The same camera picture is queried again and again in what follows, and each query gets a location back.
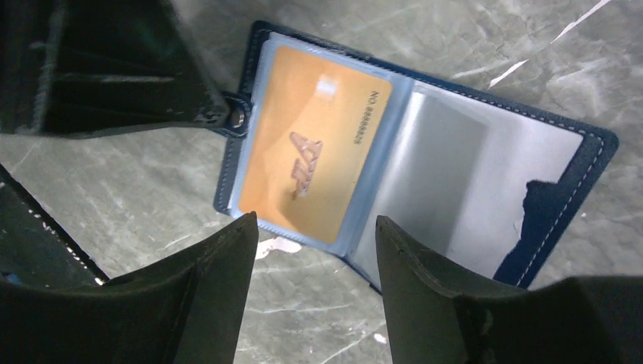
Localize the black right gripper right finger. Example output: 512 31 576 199
375 216 642 363

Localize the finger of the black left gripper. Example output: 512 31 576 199
1 1 231 138
1 167 108 289

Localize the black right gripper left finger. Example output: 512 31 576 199
1 212 259 363

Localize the dark blue card holder wallet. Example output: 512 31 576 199
214 20 619 288

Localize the orange credit card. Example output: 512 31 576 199
237 45 393 243

